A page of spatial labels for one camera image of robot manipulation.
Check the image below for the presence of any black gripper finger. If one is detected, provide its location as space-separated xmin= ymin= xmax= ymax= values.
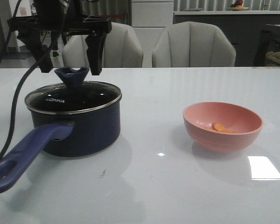
xmin=17 ymin=30 xmax=53 ymax=72
xmin=85 ymin=31 xmax=106 ymax=76

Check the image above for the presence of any dark blue saucepan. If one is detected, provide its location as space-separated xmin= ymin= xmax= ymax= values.
xmin=0 ymin=100 xmax=121 ymax=195

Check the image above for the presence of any white cabinet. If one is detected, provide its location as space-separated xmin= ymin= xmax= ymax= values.
xmin=132 ymin=0 xmax=174 ymax=68

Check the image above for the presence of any dark sideboard counter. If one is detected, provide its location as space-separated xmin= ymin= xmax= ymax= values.
xmin=173 ymin=10 xmax=280 ymax=67

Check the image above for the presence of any thin black cable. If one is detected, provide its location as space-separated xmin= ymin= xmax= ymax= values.
xmin=0 ymin=0 xmax=23 ymax=84

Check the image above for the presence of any left grey upholstered chair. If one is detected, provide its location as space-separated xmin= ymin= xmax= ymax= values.
xmin=62 ymin=22 xmax=143 ymax=68

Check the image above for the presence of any right grey upholstered chair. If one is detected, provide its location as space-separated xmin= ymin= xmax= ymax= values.
xmin=152 ymin=21 xmax=236 ymax=68

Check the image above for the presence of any fruit plate on counter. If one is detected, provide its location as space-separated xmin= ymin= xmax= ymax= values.
xmin=227 ymin=0 xmax=250 ymax=11

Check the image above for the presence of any pink plastic bowl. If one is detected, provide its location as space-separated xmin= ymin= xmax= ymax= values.
xmin=183 ymin=102 xmax=263 ymax=152

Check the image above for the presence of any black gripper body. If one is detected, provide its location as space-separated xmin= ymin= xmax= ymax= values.
xmin=7 ymin=0 xmax=112 ymax=35

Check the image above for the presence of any orange ham slice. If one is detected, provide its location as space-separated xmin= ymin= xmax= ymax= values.
xmin=211 ymin=122 xmax=227 ymax=133

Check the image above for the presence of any glass pot lid blue knob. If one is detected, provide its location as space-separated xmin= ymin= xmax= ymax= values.
xmin=24 ymin=66 xmax=122 ymax=115

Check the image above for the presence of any coloured sticker strip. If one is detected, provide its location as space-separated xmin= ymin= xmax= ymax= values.
xmin=252 ymin=66 xmax=280 ymax=69

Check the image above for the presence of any red barrier bar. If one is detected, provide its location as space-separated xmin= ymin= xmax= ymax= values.
xmin=109 ymin=14 xmax=127 ymax=19

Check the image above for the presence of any grey upholstered chair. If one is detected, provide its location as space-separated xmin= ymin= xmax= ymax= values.
xmin=152 ymin=21 xmax=236 ymax=68
xmin=62 ymin=22 xmax=143 ymax=68

